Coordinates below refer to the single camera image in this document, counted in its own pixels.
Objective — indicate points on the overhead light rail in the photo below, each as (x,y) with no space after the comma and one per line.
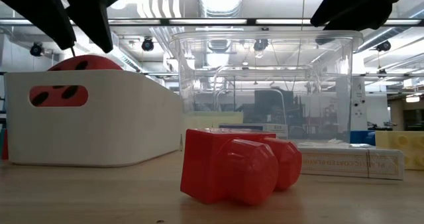
(212,21)

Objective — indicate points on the silver ceiling duct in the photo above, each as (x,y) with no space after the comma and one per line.
(220,0)

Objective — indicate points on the white plastic bin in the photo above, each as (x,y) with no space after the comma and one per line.
(116,131)

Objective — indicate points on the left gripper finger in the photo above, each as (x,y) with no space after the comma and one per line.
(89,8)
(33,2)

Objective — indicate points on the yellow small brick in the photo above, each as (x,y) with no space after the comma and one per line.
(401,151)

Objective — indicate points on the blue-grey block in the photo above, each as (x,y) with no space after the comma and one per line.
(361,138)

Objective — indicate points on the red small block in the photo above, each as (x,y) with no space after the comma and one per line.
(5,144)

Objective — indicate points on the red foam die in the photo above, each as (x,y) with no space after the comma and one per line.
(96,62)

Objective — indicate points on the red L-shaped brick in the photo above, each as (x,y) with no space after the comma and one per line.
(225,167)

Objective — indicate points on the clear plastic bin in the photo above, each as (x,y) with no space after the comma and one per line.
(265,85)

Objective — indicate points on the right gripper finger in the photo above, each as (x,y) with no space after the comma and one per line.
(357,5)

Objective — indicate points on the white pillar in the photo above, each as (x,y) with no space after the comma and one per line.
(358,101)

